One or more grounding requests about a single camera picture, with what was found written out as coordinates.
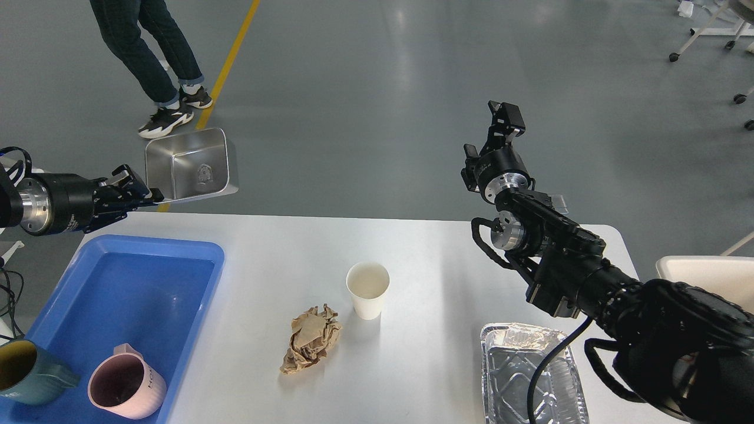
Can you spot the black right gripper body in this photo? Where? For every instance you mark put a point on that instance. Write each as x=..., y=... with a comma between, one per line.
x=498, y=169

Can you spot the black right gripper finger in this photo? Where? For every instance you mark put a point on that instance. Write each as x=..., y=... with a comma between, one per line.
x=470, y=163
x=507, y=124

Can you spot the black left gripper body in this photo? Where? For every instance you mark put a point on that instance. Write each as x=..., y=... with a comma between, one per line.
x=65, y=203

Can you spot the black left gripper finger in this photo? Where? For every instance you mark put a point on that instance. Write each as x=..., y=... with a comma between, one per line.
x=131, y=200
x=125, y=179

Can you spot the stainless steel square tray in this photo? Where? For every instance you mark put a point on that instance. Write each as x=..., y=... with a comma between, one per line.
x=192, y=166

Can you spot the pink plastic mug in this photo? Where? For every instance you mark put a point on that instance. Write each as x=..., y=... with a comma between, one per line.
x=126, y=385

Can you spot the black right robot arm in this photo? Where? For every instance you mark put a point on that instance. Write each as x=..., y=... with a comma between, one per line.
x=677, y=347

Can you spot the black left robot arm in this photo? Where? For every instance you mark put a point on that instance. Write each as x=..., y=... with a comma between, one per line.
x=11, y=207

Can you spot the white side table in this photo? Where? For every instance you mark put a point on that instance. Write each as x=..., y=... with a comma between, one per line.
x=8, y=249

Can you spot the blue plastic tray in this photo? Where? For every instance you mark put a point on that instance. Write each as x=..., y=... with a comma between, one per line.
x=152, y=293

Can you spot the white paper cup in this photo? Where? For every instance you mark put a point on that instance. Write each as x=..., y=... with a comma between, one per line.
x=368, y=284

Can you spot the person in dark jeans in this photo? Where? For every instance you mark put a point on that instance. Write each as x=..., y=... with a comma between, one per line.
x=148, y=41

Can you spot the teal ceramic mug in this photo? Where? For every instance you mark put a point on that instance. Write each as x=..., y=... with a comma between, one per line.
x=32, y=375

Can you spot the aluminium foil tray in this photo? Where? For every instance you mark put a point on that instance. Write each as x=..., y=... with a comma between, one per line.
x=511, y=352

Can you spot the crumpled brown paper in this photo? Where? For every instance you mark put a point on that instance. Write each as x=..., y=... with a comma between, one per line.
x=314, y=333

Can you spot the cream plastic bin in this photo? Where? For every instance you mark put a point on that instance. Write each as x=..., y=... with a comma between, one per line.
x=730, y=277

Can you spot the white wheeled frame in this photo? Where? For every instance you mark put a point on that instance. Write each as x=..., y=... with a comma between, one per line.
x=742, y=26

